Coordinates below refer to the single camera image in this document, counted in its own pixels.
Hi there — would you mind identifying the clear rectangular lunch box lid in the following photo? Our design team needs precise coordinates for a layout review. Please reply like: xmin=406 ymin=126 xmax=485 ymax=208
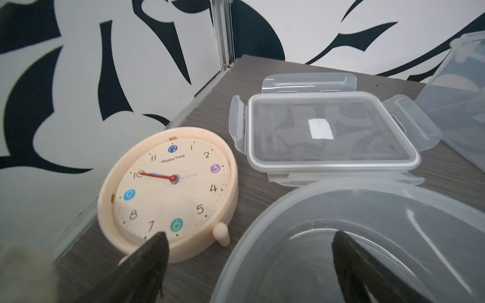
xmin=229 ymin=73 xmax=442 ymax=187

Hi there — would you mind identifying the tall rectangular clear lunch box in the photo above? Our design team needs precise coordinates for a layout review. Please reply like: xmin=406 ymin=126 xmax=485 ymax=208
xmin=416 ymin=31 xmax=484 ymax=170

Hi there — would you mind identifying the round clear lunch box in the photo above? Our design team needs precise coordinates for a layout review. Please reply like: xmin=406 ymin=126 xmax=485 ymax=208
xmin=211 ymin=178 xmax=484 ymax=302

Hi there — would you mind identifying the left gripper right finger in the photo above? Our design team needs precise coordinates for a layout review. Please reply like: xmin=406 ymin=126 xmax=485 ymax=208
xmin=332 ymin=231 xmax=430 ymax=302

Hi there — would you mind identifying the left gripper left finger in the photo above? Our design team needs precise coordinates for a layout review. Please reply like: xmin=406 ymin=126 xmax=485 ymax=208
xmin=75 ymin=232 xmax=169 ymax=302

